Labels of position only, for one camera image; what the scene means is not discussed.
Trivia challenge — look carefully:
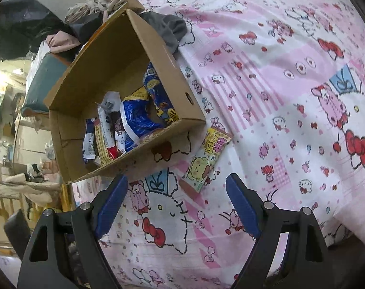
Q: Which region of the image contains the yellow checkered wafer packet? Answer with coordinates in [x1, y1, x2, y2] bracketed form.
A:
[94, 119, 112, 166]

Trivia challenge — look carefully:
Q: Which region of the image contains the white blue snack packet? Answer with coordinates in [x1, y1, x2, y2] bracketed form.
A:
[83, 118, 96, 163]

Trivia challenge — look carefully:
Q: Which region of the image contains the red white snack bar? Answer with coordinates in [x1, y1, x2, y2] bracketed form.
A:
[97, 106, 118, 160]

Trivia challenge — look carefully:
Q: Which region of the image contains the pompompurin yellow snack packet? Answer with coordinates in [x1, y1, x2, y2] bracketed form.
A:
[179, 127, 233, 196]

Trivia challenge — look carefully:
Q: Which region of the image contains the blue yellow snack bag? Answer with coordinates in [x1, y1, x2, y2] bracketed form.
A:
[120, 87, 164, 152]
[143, 62, 179, 126]

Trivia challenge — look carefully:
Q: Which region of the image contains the brown chocolate bar wrapper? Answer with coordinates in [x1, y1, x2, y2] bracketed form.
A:
[115, 115, 126, 154]

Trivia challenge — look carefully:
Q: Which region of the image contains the brown cardboard box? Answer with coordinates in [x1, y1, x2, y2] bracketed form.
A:
[45, 0, 206, 183]

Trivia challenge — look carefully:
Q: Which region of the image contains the teal side cushion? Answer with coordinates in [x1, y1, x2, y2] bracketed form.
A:
[20, 53, 70, 118]

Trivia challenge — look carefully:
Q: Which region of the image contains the pink cartoon bed sheet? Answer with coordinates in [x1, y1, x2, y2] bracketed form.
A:
[71, 0, 365, 289]

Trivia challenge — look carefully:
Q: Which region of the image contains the pink garment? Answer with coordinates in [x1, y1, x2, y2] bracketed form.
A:
[45, 31, 81, 54]

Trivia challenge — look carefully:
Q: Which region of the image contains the black plastic bag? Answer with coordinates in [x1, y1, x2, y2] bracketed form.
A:
[0, 0, 102, 60]

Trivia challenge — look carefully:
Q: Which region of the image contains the grey sock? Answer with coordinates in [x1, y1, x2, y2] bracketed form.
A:
[140, 11, 188, 54]

